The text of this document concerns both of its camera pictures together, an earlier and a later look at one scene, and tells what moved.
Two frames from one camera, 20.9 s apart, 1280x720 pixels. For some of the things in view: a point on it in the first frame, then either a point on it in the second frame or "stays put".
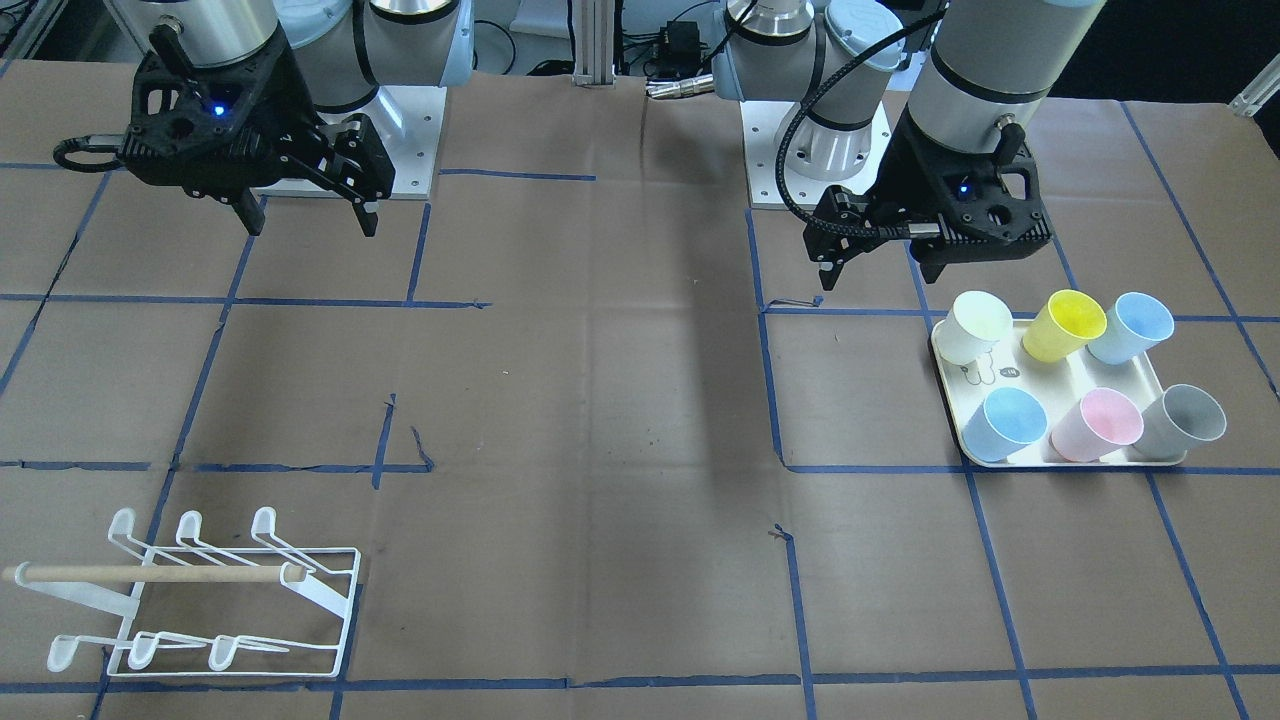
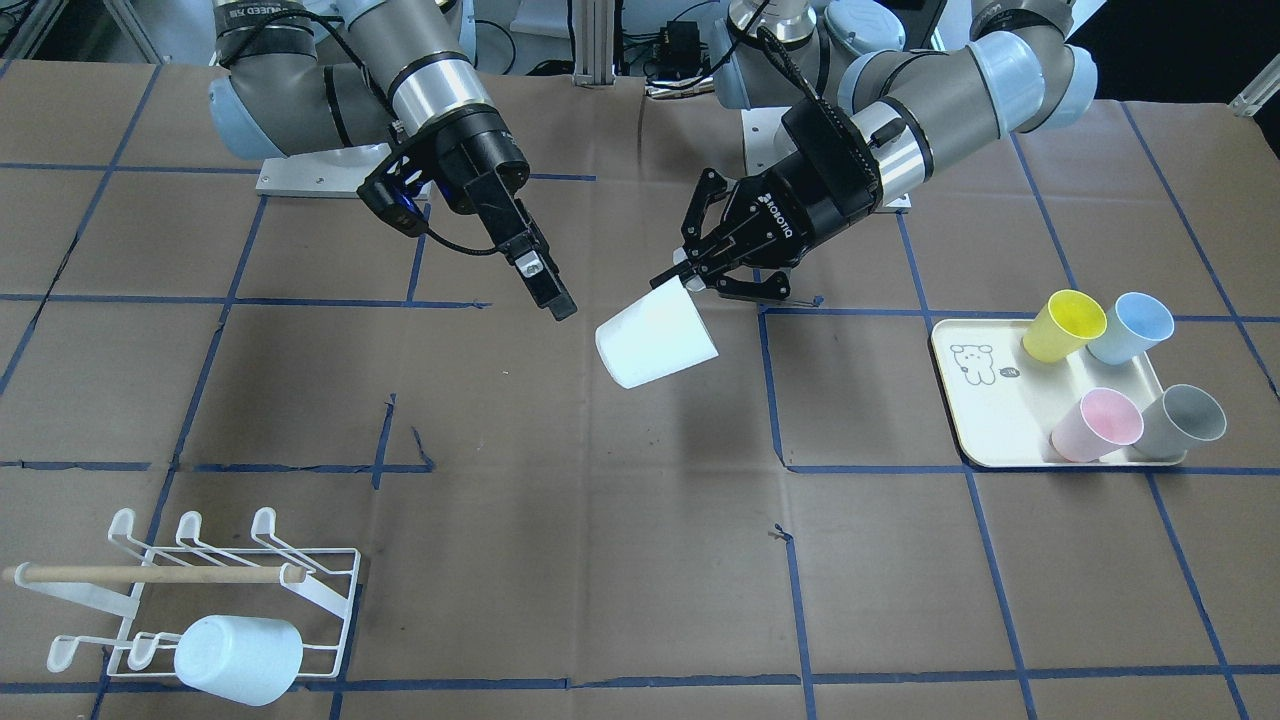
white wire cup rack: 195,610 stays put
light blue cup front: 1009,420 to 244,659
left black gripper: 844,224 to 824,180
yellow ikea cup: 1067,321 stays put
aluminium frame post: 593,28 stays put
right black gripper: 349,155 to 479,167
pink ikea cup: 1102,422 stays put
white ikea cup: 976,321 to 663,333
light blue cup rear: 1137,323 stays put
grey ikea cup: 1181,417 stays put
